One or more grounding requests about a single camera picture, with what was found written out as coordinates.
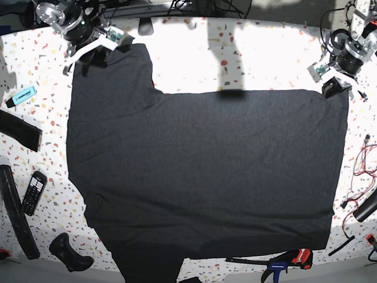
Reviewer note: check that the black game controller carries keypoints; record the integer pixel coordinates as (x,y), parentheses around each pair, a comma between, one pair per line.
(74,262)

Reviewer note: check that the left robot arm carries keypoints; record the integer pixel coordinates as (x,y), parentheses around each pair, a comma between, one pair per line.
(345,51)

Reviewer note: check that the black folded cloth strip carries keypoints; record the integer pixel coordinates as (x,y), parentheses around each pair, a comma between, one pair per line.
(23,132)

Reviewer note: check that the black TV remote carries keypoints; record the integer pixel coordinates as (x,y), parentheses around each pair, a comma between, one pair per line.
(33,193)

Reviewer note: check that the black monitor stand foot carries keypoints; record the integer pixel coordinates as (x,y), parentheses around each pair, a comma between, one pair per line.
(145,27)

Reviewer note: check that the red black clamp left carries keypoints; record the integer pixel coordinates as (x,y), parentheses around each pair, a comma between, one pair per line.
(4,254)

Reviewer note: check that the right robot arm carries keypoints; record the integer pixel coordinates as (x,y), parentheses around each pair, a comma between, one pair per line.
(84,26)

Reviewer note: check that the small red connector block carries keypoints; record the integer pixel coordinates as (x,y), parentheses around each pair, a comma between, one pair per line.
(371,239)

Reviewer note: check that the black cylinder right edge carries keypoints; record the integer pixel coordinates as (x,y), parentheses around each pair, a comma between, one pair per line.
(366,209)

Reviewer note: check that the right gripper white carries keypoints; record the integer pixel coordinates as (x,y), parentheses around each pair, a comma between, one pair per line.
(91,52)

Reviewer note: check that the blue highlighter marker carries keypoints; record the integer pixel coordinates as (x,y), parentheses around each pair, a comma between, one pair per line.
(20,97)

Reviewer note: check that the dark grey T-shirt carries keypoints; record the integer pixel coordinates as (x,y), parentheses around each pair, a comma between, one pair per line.
(167,177)

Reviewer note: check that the long black bar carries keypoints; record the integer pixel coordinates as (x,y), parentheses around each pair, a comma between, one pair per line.
(16,216)

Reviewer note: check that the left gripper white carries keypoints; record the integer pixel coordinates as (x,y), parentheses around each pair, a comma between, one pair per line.
(334,81)

